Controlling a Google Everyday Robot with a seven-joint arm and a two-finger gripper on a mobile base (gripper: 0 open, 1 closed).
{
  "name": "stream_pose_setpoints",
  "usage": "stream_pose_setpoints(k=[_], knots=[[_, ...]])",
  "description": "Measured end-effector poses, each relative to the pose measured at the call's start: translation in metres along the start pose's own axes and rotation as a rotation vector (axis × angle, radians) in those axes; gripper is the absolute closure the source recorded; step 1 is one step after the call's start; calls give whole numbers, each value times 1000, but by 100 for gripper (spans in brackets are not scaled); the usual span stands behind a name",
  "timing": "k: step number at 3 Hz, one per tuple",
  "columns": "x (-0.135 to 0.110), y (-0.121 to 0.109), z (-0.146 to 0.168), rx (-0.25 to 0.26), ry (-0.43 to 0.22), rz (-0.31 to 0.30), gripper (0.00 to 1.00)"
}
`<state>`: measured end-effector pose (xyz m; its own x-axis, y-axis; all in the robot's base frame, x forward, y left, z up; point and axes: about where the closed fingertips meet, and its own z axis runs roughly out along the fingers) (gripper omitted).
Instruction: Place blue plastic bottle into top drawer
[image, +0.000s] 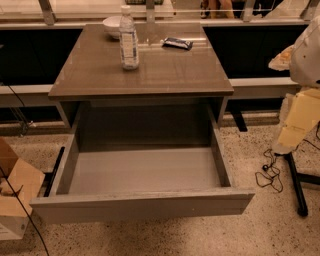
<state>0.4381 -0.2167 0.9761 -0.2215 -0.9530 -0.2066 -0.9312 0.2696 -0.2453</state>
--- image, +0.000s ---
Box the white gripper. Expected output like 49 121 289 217
272 88 320 155

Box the clear plastic water bottle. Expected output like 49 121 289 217
119 5 139 70

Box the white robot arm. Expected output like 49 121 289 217
269 16 320 155

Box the grey cabinet with top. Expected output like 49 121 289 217
48 22 235 129

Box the open grey top drawer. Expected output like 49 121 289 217
29 101 256 225

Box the long grey bench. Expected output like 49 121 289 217
0 77 300 108

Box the black stand leg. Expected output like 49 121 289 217
275 153 320 217

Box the white ceramic bowl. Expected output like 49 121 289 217
103 16 121 39

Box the cardboard box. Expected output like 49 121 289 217
0 138 45 240

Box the tangled black cable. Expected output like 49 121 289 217
255 123 320 194

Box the black drawer slide rail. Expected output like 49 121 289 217
44 147 65 197

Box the black floor cable left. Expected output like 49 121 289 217
0 81 50 256

